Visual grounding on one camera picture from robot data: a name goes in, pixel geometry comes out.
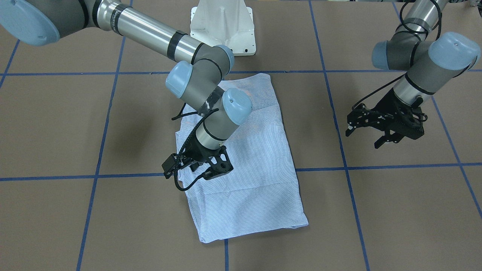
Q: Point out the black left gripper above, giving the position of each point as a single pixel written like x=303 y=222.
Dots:
x=385 y=104

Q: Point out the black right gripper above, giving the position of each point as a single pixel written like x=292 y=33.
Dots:
x=196 y=152

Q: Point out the blue striped button shirt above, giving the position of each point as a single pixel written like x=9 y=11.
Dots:
x=261 y=193

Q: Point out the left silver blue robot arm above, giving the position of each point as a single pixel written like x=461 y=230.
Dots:
x=427 y=66

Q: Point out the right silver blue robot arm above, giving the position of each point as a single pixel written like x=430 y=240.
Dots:
x=92 y=106

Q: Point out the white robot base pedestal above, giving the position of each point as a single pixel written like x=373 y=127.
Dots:
x=224 y=22

